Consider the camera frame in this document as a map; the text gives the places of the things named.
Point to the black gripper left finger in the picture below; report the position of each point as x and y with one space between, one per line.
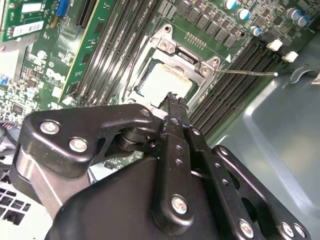
100 117

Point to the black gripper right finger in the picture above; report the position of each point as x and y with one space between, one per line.
221 173

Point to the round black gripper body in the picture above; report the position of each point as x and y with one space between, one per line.
112 212

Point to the silver-topped CPU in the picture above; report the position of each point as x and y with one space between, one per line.
165 80

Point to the metal socket cover frame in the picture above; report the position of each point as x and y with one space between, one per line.
193 75

